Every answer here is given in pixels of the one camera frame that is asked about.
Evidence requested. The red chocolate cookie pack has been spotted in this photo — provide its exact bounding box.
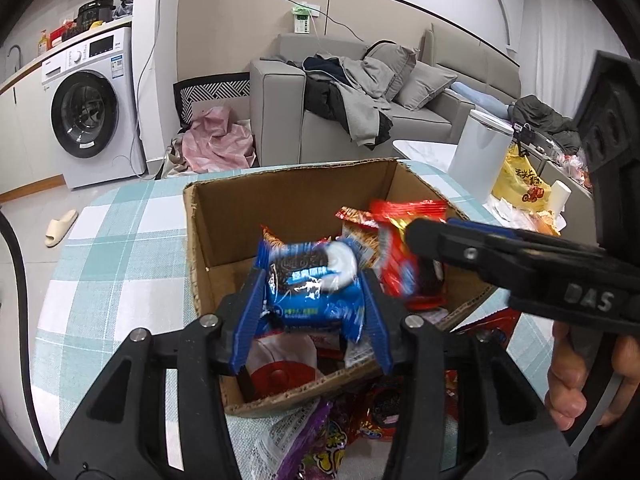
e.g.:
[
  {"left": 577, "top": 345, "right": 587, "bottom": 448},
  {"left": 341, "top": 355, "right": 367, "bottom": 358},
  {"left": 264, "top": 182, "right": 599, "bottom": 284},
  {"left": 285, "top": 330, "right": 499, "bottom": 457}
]
[{"left": 370, "top": 200, "right": 447, "bottom": 311}]

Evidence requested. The white purple snack bag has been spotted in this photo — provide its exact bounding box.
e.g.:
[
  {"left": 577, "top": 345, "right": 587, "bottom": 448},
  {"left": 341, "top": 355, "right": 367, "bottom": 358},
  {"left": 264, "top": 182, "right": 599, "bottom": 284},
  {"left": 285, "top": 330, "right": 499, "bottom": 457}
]
[{"left": 250, "top": 399, "right": 333, "bottom": 479}]

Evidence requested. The white fried sticks snack bag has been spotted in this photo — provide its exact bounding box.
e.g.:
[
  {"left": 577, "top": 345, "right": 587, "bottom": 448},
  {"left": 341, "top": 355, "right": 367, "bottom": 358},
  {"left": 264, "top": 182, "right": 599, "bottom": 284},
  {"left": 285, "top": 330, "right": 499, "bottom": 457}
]
[{"left": 335, "top": 206, "right": 381, "bottom": 271}]

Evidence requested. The blue oreo pack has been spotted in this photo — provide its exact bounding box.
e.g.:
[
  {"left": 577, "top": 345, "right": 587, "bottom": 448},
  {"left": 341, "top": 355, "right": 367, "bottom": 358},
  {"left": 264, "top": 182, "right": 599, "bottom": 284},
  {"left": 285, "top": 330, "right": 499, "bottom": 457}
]
[{"left": 256, "top": 240, "right": 366, "bottom": 344}]

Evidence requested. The red triangular biscuit bag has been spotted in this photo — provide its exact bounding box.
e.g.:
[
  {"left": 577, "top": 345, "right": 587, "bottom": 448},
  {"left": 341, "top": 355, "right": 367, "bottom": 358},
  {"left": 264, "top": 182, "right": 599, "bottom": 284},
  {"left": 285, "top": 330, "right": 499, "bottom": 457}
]
[{"left": 454, "top": 308, "right": 521, "bottom": 349}]

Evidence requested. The red oreo pack pink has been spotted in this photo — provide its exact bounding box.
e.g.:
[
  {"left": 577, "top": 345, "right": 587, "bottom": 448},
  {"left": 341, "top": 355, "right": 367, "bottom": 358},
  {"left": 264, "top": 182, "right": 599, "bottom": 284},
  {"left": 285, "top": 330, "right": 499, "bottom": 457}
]
[{"left": 350, "top": 370, "right": 459, "bottom": 442}]

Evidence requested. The purple candy bag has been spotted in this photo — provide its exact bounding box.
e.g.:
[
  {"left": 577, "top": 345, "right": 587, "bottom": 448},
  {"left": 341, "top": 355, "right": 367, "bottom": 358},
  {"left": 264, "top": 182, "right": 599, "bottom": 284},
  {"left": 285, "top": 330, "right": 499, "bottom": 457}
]
[{"left": 297, "top": 420, "right": 348, "bottom": 480}]

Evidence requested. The person's right hand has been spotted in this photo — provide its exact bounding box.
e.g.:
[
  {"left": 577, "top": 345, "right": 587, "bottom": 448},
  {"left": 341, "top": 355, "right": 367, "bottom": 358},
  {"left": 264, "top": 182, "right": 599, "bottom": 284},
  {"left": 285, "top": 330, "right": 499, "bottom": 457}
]
[{"left": 544, "top": 320, "right": 640, "bottom": 430}]

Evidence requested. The white paper cup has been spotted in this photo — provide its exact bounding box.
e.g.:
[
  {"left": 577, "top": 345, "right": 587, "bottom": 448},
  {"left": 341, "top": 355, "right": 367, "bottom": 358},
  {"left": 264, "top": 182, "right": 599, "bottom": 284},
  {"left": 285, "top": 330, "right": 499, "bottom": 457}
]
[{"left": 548, "top": 180, "right": 572, "bottom": 217}]

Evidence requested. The yellow plastic bag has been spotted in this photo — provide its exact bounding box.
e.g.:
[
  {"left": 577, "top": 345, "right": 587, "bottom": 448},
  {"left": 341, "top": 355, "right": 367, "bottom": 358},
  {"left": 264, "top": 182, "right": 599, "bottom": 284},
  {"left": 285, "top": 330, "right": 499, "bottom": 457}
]
[{"left": 491, "top": 143, "right": 551, "bottom": 212}]

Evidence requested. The white marble side table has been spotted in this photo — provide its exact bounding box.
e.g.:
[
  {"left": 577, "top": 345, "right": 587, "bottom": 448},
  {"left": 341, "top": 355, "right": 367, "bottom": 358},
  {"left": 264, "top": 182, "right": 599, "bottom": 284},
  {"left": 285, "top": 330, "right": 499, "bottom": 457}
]
[{"left": 393, "top": 140, "right": 457, "bottom": 172}]

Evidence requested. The teal plaid tablecloth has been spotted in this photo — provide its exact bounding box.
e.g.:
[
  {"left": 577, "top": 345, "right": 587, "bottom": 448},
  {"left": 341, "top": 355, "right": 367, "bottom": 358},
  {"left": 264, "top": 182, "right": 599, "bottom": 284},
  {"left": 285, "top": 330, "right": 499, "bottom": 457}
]
[{"left": 29, "top": 159, "right": 557, "bottom": 480}]

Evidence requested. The grey sofa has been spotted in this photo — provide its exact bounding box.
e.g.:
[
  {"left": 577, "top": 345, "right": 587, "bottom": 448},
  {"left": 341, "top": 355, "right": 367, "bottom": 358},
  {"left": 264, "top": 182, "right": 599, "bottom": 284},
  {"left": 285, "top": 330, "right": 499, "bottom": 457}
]
[{"left": 250, "top": 23, "right": 521, "bottom": 166}]

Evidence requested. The brown SF cardboard box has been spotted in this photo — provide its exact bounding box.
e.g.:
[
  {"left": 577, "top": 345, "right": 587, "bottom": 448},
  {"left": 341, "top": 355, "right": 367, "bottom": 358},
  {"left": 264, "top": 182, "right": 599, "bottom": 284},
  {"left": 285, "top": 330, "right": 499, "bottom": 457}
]
[{"left": 183, "top": 158, "right": 497, "bottom": 418}]

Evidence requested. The beige slipper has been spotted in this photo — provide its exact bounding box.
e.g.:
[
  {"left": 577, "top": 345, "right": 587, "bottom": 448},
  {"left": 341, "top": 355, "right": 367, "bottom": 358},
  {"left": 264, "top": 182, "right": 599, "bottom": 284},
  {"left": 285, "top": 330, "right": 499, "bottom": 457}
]
[{"left": 44, "top": 209, "right": 78, "bottom": 248}]

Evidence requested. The grey sofa cushion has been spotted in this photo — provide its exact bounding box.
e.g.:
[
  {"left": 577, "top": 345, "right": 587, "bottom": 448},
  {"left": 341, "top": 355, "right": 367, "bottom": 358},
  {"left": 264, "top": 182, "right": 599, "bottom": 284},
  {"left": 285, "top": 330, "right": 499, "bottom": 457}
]
[{"left": 364, "top": 40, "right": 416, "bottom": 102}]

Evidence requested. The pile of clothes on sofa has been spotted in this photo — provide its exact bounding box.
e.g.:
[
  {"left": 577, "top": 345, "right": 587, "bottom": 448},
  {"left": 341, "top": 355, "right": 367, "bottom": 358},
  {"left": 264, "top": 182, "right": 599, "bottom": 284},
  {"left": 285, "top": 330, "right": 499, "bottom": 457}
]
[{"left": 302, "top": 54, "right": 393, "bottom": 151}]

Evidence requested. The pink cloth on floor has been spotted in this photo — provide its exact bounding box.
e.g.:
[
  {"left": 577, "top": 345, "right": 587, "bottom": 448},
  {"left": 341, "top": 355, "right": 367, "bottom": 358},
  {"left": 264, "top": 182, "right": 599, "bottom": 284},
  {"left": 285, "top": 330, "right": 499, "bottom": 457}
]
[{"left": 181, "top": 105, "right": 256, "bottom": 174}]

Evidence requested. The black patterned chair back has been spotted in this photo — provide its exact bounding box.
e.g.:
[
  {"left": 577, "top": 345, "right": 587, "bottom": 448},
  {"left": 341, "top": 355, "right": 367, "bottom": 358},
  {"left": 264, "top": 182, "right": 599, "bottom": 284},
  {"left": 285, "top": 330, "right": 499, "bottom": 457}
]
[{"left": 172, "top": 72, "right": 250, "bottom": 126}]

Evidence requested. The white washing machine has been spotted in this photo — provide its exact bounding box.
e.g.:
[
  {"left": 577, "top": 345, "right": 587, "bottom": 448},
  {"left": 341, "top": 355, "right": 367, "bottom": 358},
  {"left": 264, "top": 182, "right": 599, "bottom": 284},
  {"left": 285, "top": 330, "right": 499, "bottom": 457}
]
[{"left": 41, "top": 25, "right": 148, "bottom": 188}]

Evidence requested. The kitchen faucet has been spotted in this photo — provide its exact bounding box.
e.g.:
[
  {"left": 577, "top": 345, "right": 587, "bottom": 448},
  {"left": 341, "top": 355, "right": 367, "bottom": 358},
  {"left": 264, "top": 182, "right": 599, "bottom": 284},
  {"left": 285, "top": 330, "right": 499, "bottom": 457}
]
[{"left": 6, "top": 44, "right": 23, "bottom": 74}]

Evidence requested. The black rice cooker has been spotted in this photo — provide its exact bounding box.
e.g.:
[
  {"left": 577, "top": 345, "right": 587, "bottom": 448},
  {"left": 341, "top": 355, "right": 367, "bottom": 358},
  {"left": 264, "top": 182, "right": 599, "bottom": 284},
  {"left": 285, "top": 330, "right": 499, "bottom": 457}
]
[{"left": 76, "top": 0, "right": 115, "bottom": 32}]

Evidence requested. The black cable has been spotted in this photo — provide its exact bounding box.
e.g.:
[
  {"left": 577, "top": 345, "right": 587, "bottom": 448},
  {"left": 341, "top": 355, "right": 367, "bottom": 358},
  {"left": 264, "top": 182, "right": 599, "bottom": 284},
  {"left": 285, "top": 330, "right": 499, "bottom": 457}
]
[{"left": 0, "top": 209, "right": 51, "bottom": 466}]

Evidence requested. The white wall socket charger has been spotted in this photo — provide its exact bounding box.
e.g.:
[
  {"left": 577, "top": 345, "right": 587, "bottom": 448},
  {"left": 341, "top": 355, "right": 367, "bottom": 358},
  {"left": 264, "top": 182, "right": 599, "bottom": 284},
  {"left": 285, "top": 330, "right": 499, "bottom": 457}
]
[{"left": 292, "top": 2, "right": 321, "bottom": 35}]

